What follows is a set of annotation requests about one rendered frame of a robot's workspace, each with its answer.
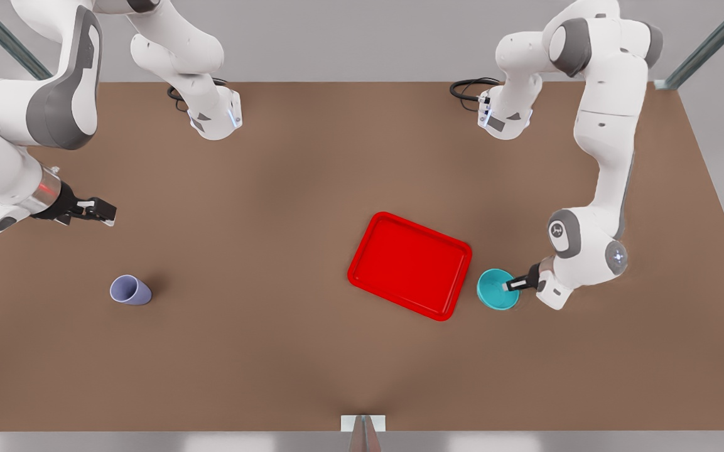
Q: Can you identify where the teal bowl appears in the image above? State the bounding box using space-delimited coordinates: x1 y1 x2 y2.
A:
477 269 521 312

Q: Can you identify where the lavender cup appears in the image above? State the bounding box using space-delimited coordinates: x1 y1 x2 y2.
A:
109 274 153 307

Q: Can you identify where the red rectangular tray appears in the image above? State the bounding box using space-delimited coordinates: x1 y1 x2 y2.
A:
347 212 473 322

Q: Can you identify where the black cable loop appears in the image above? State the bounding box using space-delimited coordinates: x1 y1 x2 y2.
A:
449 77 504 114
166 78 230 114

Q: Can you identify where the silver frame post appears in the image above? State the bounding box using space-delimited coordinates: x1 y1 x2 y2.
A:
0 0 52 81
653 0 724 91
340 414 387 452

